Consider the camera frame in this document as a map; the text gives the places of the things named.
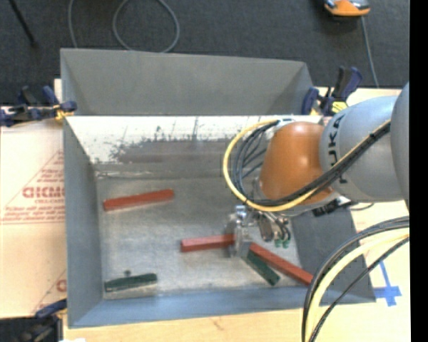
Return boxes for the red-brown flat block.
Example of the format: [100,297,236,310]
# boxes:
[180,234,237,254]
[248,242,315,286]
[103,188,175,212]

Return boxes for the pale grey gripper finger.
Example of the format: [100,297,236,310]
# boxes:
[229,238,253,260]
[224,217,240,239]

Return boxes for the brown cardboard board red print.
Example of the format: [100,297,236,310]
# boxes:
[0,118,69,321]

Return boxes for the dark green flat block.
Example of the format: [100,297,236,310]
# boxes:
[103,272,158,294]
[245,251,282,287]

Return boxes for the black cylinder on white bracket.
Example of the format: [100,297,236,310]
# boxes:
[311,197,352,217]

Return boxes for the grey metal bin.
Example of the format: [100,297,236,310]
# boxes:
[59,47,376,329]

